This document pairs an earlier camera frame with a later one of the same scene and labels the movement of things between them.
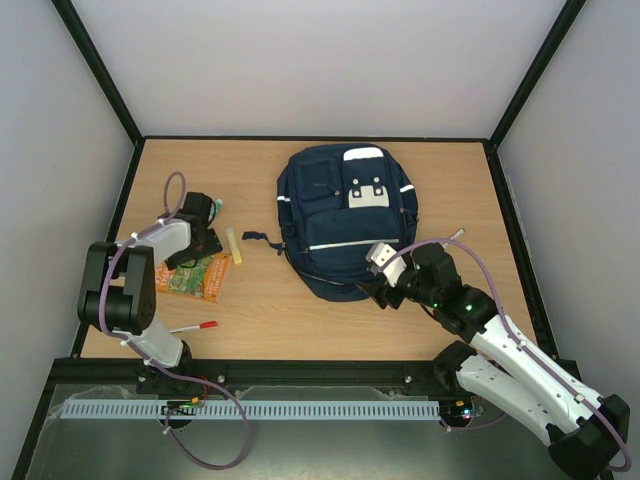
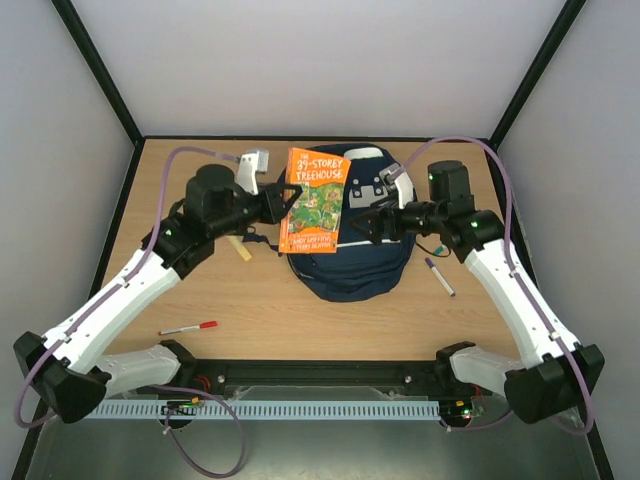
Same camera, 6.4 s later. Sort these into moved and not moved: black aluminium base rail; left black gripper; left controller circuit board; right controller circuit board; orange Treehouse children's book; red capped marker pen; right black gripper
Moved: left black gripper; right black gripper; orange Treehouse children's book
Not moved: red capped marker pen; right controller circuit board; black aluminium base rail; left controller circuit board
